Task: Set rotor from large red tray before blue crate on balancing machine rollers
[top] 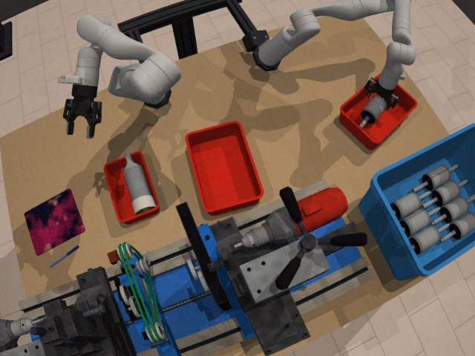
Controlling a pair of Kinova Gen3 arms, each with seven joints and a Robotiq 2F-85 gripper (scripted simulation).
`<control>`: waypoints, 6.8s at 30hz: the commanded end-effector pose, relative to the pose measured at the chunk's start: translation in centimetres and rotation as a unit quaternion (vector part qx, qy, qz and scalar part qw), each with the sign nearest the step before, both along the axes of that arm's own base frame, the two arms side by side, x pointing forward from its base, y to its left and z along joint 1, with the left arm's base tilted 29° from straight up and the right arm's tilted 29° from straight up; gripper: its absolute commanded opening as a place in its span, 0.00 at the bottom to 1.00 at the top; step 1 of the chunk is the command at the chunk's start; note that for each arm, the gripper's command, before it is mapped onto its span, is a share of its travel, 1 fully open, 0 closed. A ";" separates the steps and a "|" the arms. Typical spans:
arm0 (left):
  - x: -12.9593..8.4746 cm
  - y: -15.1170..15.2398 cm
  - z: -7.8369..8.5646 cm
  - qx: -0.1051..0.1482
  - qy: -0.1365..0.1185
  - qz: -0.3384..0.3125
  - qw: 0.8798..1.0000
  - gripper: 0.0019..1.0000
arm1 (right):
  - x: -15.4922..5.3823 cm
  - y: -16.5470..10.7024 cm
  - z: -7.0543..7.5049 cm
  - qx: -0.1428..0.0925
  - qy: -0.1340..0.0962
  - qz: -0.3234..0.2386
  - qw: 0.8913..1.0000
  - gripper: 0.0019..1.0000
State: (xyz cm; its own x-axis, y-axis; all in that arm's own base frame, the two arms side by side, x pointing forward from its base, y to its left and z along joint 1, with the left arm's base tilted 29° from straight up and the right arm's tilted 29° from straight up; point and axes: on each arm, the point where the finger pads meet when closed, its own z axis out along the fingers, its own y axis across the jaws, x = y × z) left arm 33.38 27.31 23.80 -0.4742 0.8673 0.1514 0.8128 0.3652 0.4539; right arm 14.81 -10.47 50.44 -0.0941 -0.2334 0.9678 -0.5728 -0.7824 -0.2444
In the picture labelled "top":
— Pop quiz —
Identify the blue machine bed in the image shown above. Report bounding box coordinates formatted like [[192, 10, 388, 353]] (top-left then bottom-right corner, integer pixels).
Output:
[[18, 179, 375, 356]]

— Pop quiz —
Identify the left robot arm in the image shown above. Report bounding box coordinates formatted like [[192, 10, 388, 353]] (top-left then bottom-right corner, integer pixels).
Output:
[[258, 0, 416, 90]]

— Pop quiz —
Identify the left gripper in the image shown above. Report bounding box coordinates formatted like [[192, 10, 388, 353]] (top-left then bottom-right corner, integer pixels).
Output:
[[364, 77, 399, 110]]

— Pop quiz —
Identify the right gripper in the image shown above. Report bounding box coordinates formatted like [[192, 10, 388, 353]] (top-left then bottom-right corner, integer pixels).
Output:
[[63, 85, 102, 139]]

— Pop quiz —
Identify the pink galaxy-print mouse mat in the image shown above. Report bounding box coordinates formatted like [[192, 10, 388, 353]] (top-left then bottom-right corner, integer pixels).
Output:
[[24, 189, 85, 255]]

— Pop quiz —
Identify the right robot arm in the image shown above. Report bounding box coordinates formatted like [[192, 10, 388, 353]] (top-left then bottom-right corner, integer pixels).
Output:
[[58, 15, 181, 105]]

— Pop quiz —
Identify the blue plastic crate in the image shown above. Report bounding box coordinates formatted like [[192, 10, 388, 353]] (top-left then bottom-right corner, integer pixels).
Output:
[[358, 123, 475, 281]]

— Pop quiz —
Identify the red tray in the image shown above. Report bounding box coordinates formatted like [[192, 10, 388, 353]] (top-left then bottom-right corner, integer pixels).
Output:
[[104, 151, 160, 225], [186, 121, 263, 216], [339, 84, 417, 150]]

